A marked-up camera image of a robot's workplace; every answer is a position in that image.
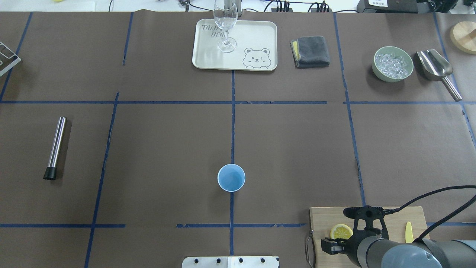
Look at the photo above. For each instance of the clear wine glass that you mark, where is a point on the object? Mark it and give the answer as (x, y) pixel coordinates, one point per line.
(225, 16)

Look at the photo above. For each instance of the round wooden stand base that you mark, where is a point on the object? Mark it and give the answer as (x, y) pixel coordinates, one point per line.
(463, 36)

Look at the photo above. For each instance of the folded grey yellow cloth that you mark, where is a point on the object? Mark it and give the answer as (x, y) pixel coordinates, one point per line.
(310, 52)

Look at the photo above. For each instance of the bamboo cutting board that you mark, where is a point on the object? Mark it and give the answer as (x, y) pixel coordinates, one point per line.
(324, 218)

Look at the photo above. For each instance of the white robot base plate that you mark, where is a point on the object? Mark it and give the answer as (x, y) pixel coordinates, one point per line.
(231, 262)

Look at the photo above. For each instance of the beige bear serving tray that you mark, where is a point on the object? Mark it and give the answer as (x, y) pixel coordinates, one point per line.
(256, 46)

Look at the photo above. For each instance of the yellow plastic knife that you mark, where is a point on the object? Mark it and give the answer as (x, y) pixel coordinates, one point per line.
(409, 238)

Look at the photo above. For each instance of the yellow lemon slice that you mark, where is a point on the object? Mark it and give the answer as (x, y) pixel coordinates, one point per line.
(340, 231)

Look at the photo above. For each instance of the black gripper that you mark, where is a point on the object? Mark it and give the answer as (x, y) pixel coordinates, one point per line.
(350, 249)

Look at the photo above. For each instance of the blue paper cup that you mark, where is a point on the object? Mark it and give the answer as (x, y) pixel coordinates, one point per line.
(231, 177)

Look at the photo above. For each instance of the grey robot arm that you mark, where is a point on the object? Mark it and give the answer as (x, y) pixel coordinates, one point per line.
(370, 246)

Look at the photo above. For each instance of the green bowl of ice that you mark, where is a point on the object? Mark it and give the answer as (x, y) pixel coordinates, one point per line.
(392, 64)

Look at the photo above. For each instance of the stainless steel ice scoop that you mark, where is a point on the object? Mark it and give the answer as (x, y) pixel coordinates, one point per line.
(437, 68)

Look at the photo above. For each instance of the white wire cup rack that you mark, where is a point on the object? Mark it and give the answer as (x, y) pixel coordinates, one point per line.
(8, 59)

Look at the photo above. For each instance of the steel muddler black tip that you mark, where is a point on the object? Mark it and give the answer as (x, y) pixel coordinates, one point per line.
(51, 169)

